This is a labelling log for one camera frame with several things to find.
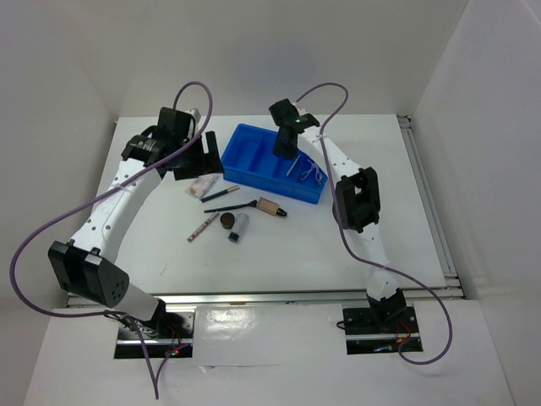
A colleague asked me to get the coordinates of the black makeup brush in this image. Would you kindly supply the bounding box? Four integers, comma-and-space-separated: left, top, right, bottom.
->
204, 200, 258, 213

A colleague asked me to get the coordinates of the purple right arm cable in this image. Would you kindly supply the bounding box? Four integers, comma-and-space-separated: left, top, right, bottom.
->
294, 81, 452, 366

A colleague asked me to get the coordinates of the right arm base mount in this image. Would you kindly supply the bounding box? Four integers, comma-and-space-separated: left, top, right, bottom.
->
336, 306, 424, 355

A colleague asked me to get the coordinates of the clear bottle black cap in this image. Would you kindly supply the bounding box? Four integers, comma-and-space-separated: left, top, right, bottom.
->
228, 213, 249, 243

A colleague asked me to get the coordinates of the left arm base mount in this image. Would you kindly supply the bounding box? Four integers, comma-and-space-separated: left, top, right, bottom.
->
114, 308, 195, 359

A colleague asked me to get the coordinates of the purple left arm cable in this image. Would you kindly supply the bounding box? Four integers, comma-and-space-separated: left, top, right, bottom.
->
8, 80, 213, 400

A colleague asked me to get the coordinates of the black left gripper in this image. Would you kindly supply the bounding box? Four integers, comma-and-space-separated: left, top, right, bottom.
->
172, 130, 224, 181

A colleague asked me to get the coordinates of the blue divided plastic bin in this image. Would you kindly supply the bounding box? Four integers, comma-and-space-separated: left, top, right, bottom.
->
221, 123, 327, 204

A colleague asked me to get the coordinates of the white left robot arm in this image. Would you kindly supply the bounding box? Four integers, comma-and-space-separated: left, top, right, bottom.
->
47, 107, 223, 337

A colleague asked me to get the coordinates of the silver duckbill hair clip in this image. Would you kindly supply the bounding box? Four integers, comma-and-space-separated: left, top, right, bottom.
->
286, 153, 300, 177

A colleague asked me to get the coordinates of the aluminium front rail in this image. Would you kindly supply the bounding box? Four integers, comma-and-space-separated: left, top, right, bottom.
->
67, 289, 381, 309

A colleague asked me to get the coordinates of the round brown cosmetic jar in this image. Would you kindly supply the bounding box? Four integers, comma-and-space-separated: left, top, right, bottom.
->
219, 212, 235, 230

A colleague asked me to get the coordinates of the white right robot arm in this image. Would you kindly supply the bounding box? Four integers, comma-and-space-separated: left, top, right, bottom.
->
269, 99, 407, 332

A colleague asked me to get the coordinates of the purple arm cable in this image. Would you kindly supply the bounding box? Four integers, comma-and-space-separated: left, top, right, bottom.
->
294, 81, 452, 366
8, 80, 213, 400

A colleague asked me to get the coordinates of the dark green gold mascara tube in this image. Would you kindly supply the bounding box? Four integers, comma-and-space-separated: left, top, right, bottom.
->
200, 185, 239, 203

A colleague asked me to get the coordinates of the beige foundation bottle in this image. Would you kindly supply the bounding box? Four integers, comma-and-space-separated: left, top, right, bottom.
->
256, 197, 287, 217

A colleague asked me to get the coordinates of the clear blush palette case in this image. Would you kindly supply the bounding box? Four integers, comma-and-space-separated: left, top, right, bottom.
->
185, 173, 220, 200

